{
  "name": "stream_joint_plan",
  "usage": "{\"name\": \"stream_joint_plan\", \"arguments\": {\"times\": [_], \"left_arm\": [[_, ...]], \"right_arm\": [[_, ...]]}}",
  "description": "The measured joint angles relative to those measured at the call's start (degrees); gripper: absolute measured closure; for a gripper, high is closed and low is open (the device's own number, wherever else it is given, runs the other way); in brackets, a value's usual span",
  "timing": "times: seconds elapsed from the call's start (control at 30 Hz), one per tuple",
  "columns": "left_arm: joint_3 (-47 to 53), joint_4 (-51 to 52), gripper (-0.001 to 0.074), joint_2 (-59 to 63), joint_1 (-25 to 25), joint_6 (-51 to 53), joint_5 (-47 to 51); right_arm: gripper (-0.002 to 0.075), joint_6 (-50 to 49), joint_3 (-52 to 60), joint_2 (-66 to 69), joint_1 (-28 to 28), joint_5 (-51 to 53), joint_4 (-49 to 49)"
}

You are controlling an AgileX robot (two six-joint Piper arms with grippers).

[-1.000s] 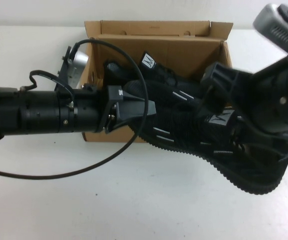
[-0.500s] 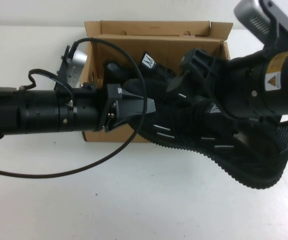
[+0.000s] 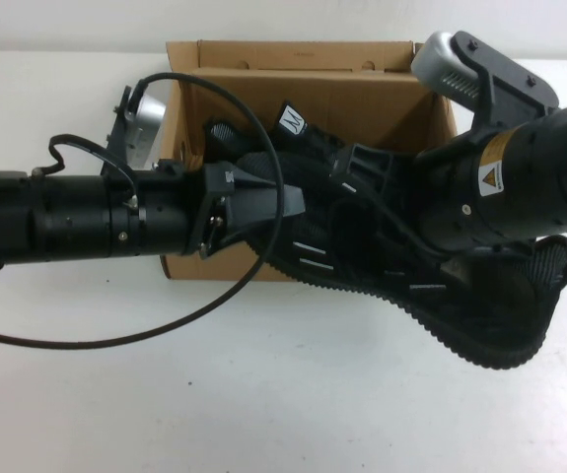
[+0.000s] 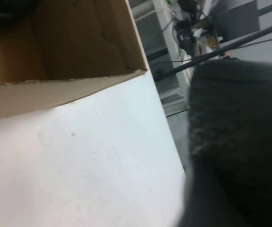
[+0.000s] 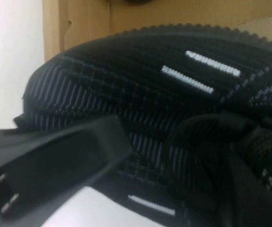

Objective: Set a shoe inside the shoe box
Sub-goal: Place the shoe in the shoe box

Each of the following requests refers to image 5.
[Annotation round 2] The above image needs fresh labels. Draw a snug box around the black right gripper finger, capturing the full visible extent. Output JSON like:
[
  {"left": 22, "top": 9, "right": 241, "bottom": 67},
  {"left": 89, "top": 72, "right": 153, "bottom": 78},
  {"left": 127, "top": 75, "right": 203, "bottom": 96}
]
[{"left": 0, "top": 115, "right": 132, "bottom": 227}]

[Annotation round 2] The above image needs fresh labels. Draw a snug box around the black knit sneaker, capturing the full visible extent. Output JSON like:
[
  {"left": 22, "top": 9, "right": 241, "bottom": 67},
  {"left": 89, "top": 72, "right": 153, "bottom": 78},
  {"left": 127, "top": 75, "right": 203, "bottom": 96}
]
[{"left": 0, "top": 22, "right": 272, "bottom": 227}]

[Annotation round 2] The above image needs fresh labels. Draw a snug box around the brown cardboard shoe box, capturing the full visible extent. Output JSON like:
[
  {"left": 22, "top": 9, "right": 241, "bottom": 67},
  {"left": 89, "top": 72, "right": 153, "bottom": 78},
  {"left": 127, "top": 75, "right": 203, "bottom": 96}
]
[{"left": 42, "top": 0, "right": 272, "bottom": 63}]

